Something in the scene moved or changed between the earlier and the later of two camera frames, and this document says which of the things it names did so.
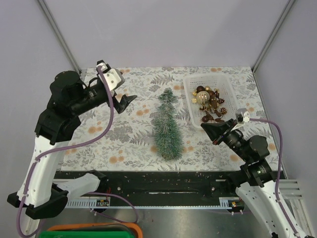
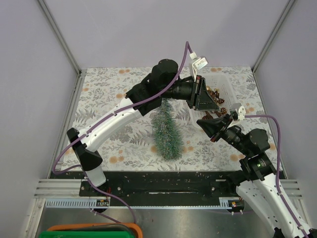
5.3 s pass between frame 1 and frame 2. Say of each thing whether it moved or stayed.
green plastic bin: stayed
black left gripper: moved
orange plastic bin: stayed
